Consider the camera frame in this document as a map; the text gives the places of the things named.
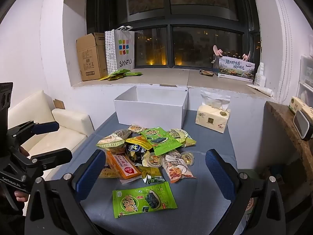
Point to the white cardboard box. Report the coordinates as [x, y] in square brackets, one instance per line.
[151, 112]

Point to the pink perforated disc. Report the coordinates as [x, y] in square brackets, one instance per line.
[250, 206]

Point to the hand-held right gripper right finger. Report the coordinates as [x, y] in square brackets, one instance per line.
[220, 173]

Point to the pink plastic clip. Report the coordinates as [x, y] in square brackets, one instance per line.
[246, 56]
[217, 51]

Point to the white plastic bottle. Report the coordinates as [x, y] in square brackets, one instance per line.
[259, 76]

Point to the cream tissue pack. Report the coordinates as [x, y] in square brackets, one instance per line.
[210, 120]

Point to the small cream box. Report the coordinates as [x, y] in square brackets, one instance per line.
[297, 104]

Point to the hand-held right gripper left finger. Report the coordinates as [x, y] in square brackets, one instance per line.
[90, 175]

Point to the orange snack packet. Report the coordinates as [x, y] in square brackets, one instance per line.
[122, 165]

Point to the white paper shopping bag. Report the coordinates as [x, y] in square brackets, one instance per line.
[122, 51]

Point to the pale yellow snack packet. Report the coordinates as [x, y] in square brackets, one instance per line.
[107, 173]

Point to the pile of green sachets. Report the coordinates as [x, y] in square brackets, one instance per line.
[117, 75]

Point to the clear plastic drawer unit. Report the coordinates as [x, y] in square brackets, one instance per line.
[305, 78]

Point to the large green seaweed packet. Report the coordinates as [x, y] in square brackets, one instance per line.
[137, 200]
[159, 139]

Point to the small dark tray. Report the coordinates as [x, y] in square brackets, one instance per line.
[206, 73]

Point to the white fries snack packet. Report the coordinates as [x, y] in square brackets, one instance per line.
[176, 169]

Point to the rolled white paper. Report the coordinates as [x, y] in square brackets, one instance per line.
[261, 90]

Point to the dark window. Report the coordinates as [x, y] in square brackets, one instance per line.
[171, 17]

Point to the white grey device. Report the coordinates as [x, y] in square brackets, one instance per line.
[302, 124]

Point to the wooden side table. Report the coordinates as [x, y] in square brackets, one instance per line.
[286, 127]

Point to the cream cardboard box left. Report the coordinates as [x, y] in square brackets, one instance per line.
[68, 122]

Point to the grey blue tablecloth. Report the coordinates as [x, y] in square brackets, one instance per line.
[205, 195]

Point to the small green foil packet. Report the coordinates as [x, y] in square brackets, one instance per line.
[152, 176]

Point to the clear jelly cup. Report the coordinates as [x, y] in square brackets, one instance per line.
[187, 158]
[152, 161]

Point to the black snack packet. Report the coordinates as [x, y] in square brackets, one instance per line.
[133, 153]

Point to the person's left hand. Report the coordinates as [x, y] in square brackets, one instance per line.
[21, 195]

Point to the yellow green rice cracker packet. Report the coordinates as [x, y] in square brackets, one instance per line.
[184, 138]
[112, 142]

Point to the brown cardboard box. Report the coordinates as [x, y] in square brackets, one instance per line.
[89, 58]

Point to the printed landscape gift box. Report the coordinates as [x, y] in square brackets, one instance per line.
[236, 68]

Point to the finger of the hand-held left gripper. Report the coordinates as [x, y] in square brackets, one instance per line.
[52, 158]
[46, 128]

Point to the small cream orange packet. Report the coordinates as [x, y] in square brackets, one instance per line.
[135, 128]

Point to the brown cardboard piece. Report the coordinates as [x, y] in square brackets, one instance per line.
[59, 104]

